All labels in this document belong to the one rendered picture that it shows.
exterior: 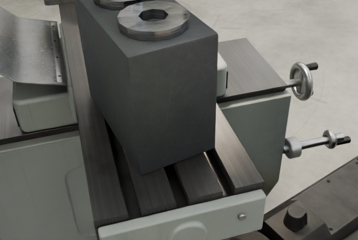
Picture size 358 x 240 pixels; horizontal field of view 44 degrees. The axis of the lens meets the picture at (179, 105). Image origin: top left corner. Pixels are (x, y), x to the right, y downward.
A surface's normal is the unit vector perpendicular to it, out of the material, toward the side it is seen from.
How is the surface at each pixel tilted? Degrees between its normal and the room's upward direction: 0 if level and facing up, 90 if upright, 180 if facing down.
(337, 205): 0
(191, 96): 90
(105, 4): 90
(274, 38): 0
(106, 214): 0
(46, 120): 90
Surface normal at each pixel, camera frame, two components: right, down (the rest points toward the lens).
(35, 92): -0.03, -0.80
